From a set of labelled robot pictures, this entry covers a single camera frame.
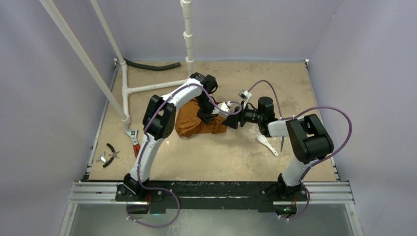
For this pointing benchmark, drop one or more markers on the black handled pliers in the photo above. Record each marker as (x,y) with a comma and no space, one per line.
(107,159)

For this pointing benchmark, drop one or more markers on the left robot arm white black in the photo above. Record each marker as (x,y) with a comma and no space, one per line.
(159,122)

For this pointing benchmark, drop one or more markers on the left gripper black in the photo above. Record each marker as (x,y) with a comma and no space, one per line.
(206,117)

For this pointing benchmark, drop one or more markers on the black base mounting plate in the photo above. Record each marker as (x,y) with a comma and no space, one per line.
(159,195)

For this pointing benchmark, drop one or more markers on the small dark blue disc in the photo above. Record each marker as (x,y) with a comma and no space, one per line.
(282,143)

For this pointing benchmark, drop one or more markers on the red handled adjustable wrench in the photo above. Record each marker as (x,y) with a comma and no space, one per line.
(132,134)

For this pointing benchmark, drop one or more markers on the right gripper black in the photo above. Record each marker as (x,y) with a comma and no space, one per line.
(242,116)

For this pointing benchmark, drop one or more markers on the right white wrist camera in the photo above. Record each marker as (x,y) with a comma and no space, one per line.
(245,95)

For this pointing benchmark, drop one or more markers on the aluminium extrusion rail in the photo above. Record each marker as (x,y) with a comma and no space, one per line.
(105,193)

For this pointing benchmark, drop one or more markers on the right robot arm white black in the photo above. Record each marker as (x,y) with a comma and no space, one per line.
(308,137)

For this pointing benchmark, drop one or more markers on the white ceramic spoon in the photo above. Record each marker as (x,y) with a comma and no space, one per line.
(263,140)

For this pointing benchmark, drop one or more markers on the orange cloth napkin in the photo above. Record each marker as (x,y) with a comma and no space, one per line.
(188,124)

